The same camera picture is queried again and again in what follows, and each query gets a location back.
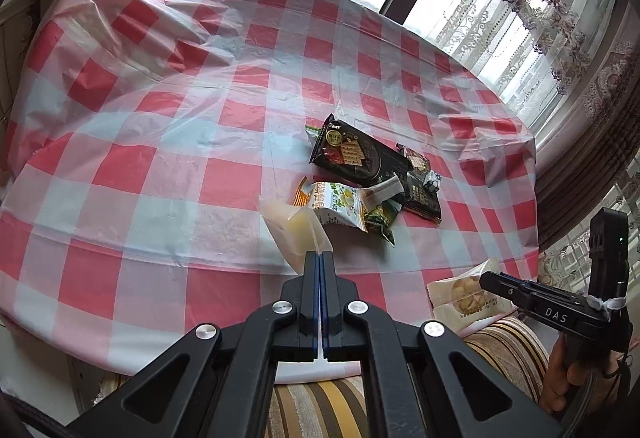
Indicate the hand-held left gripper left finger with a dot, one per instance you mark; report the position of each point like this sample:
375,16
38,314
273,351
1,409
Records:
312,298

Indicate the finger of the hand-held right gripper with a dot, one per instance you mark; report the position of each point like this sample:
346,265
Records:
507,293
515,280

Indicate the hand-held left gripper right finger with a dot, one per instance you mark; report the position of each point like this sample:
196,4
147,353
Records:
330,298

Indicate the white round biscuit packet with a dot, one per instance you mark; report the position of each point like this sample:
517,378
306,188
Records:
460,298

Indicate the translucent yellow cake packet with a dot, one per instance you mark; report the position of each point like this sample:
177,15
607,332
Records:
295,233

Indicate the white lime green snack packet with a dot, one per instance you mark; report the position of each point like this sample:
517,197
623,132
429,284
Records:
332,203

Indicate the person's right hand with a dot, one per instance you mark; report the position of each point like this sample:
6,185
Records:
560,383

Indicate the striped sofa cushion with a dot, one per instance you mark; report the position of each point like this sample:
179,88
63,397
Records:
505,348

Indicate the dark green snack packet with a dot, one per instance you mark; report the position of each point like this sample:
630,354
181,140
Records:
385,220

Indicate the black gold print packet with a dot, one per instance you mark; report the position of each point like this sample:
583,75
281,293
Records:
422,205

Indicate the small brown white packet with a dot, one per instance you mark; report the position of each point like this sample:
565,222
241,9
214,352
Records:
385,190

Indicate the brown drape curtain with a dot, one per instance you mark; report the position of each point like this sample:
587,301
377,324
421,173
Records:
585,178

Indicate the small wrapped candy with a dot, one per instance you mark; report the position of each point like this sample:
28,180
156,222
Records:
432,182

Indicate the black cracker packet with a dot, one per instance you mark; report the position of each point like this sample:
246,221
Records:
360,152

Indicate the dark red snack packet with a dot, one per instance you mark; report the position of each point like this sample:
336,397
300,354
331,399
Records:
417,160

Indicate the red white checkered tablecloth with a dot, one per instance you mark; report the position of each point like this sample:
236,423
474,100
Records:
150,167

